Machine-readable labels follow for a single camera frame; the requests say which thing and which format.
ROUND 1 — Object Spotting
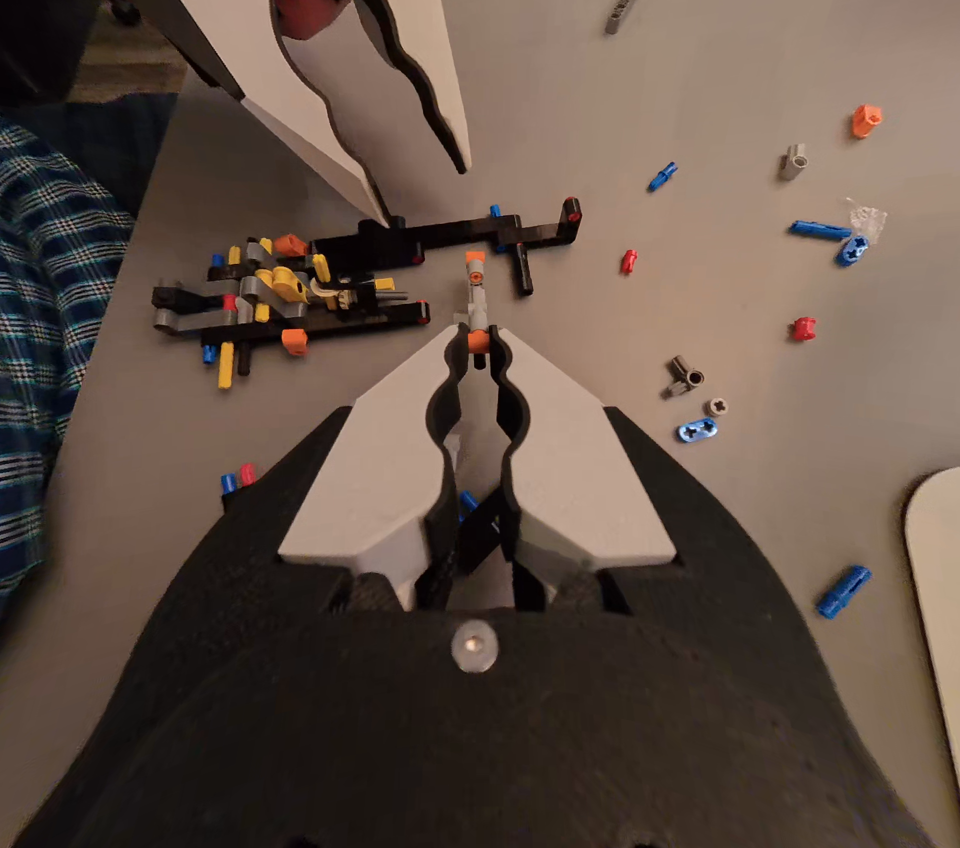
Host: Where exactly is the grey link with orange bushes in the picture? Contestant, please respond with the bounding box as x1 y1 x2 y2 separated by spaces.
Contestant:
459 250 496 370

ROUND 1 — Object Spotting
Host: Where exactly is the black angled lego beam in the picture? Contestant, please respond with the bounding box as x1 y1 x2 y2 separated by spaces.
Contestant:
309 196 584 299

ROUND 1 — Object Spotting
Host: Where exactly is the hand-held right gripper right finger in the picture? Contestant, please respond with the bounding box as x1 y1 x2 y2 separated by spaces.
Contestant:
487 325 680 611

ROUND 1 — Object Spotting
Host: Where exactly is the clear plastic lego piece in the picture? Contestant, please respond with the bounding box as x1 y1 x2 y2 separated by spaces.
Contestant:
847 199 888 242

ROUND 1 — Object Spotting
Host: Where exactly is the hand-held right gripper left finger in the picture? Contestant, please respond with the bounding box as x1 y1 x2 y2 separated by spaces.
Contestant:
277 325 462 611

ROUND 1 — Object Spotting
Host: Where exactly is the blue plaid shirt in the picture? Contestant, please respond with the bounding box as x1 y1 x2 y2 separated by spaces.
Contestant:
0 113 144 613

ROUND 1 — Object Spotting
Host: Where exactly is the black straight lego beam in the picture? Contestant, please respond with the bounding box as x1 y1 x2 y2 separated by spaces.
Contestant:
456 487 505 572

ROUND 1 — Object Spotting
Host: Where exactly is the dark grey lego connector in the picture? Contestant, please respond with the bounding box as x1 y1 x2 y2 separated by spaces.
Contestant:
663 355 706 398

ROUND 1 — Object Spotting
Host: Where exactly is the black lego chassis assembly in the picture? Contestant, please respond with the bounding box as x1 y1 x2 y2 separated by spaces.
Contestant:
152 233 434 390

